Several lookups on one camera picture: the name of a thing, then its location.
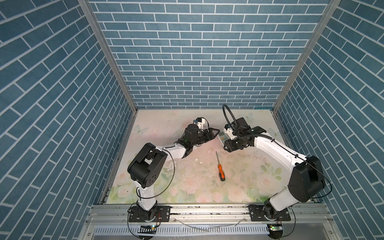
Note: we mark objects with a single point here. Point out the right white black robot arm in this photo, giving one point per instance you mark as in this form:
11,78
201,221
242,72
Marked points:
306,178

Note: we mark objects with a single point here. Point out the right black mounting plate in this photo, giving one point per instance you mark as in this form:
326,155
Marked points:
260,213

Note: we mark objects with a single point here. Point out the white remote control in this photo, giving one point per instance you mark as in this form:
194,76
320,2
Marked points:
223,136

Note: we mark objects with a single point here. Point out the black mounting plate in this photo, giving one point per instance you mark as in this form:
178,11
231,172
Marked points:
260,213
139,215

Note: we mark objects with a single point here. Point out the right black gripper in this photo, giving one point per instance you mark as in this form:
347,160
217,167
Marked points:
228,146

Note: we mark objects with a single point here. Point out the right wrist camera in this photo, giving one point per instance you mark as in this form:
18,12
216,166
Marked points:
229,131

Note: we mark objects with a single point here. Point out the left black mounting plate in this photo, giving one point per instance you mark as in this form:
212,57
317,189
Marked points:
139,215

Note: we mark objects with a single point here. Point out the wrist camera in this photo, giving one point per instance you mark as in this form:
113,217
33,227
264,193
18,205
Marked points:
229,131
202,123

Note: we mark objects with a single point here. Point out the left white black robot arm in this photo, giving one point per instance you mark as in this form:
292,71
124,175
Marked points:
148,163

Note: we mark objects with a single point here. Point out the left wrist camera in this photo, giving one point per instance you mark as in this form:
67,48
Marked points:
202,123

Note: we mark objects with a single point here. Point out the white perforated cable duct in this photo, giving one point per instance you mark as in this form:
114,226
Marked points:
180,230

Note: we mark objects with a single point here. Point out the orange handled screwdriver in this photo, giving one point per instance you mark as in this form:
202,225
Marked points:
220,168

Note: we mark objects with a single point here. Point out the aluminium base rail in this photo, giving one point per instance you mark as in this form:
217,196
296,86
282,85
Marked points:
309,221

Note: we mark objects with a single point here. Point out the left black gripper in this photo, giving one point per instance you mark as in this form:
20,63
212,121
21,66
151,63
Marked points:
210,134

